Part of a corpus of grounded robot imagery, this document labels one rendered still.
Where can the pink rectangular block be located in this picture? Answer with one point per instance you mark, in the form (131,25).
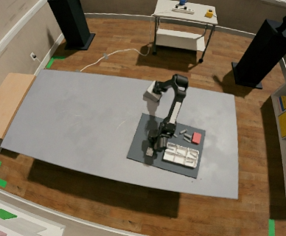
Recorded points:
(196,138)

